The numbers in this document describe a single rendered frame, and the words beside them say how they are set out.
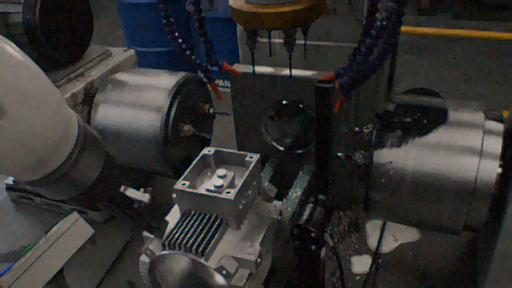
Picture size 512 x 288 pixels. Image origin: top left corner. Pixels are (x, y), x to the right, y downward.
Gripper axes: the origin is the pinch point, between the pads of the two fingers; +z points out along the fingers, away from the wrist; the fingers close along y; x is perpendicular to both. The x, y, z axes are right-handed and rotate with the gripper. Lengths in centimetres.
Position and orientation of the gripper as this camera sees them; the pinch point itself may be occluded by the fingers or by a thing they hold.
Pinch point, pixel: (152, 222)
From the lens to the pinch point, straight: 71.2
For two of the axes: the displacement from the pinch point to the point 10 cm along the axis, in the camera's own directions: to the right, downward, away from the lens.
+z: 2.8, 4.2, 8.6
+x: -3.0, 8.9, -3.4
